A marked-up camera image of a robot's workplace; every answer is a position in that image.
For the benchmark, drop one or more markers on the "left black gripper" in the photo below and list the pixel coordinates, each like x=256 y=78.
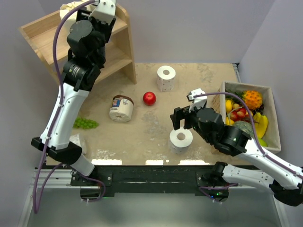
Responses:
x=84 y=13

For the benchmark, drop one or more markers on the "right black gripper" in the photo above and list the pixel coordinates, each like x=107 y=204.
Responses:
x=179 y=113

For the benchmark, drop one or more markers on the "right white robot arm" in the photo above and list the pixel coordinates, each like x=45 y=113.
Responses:
x=283 y=180

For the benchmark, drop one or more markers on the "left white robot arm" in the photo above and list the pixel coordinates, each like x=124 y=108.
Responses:
x=86 y=57

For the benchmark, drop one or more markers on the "wooden three-tier shelf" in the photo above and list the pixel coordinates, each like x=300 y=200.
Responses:
x=119 y=50

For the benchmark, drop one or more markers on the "white paper towel roll front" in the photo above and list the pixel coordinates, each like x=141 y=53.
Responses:
x=180 y=140

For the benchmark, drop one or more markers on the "red apple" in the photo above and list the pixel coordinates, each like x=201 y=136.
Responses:
x=149 y=98

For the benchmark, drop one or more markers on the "floral paper towel roll back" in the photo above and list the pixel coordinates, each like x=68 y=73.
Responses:
x=166 y=78

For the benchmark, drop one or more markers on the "yellow lemon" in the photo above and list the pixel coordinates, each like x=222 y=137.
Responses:
x=229 y=105

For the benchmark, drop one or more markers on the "red cherries cluster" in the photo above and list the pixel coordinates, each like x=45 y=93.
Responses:
x=240 y=114

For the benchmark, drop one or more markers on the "green melon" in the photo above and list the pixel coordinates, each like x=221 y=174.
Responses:
x=245 y=127

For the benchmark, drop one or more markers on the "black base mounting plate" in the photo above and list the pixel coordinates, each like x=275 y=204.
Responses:
x=112 y=180

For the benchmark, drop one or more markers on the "pineapple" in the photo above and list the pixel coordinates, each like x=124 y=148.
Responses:
x=252 y=98

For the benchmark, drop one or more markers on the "yellow bananas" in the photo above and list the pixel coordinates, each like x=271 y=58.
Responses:
x=261 y=124

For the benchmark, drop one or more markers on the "green pear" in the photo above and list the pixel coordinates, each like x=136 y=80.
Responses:
x=262 y=142

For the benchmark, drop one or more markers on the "wicker basket with liner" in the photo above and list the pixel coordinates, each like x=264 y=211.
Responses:
x=271 y=136

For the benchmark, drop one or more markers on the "green grapes bunch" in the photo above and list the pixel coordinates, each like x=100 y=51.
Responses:
x=83 y=123

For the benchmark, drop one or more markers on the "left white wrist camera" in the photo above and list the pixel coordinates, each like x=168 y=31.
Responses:
x=104 y=10

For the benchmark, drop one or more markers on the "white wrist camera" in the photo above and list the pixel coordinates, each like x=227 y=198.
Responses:
x=104 y=10
x=198 y=101

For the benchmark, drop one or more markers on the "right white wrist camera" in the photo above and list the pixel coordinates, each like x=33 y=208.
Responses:
x=198 y=101

